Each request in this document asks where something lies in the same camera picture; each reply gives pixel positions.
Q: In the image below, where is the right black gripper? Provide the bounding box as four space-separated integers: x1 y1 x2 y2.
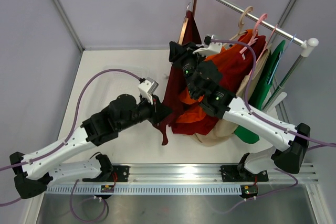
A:
169 41 208 98

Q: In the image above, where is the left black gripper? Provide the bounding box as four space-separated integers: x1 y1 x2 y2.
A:
117 92 173 132

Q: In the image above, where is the wooden hanger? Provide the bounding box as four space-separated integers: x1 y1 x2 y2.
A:
178 2 191 45

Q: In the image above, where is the orange t shirt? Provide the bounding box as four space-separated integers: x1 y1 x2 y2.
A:
176 44 253 123

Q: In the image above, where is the maroon t shirt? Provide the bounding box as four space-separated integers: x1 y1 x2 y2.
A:
155 11 202 146

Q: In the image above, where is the red t shirt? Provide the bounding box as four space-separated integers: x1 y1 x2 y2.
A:
171 35 266 136

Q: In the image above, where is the pink plastic hanger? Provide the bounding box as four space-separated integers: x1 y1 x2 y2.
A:
239 13 268 60

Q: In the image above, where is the beige plastic hanger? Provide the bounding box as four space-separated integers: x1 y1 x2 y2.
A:
230 6 254 40

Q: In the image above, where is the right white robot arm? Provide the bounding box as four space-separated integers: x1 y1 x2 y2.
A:
169 41 310 181

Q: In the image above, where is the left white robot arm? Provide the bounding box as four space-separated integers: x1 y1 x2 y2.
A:
9 94 173 199

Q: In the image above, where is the beige t shirt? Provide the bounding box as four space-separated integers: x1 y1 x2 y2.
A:
192 47 270 147

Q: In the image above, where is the green t shirt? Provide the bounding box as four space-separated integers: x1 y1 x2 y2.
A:
234 40 286 144

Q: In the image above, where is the blue hanger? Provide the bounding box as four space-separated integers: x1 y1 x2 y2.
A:
267 35 296 84

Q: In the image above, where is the clear plastic basket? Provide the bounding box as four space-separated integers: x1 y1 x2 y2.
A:
90 65 151 112

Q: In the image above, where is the metal clothes rack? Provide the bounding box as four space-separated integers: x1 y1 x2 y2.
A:
192 0 319 111

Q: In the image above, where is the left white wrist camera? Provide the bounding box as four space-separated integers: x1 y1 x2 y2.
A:
138 77 159 104

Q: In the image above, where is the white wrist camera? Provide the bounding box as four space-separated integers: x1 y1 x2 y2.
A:
138 77 159 104
193 35 223 57

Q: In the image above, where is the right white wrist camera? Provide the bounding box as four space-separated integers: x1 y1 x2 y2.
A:
193 35 223 57

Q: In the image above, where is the aluminium mounting rail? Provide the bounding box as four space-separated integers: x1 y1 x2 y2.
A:
34 163 319 184

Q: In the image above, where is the white slotted cable duct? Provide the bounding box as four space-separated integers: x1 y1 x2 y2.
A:
46 183 242 195

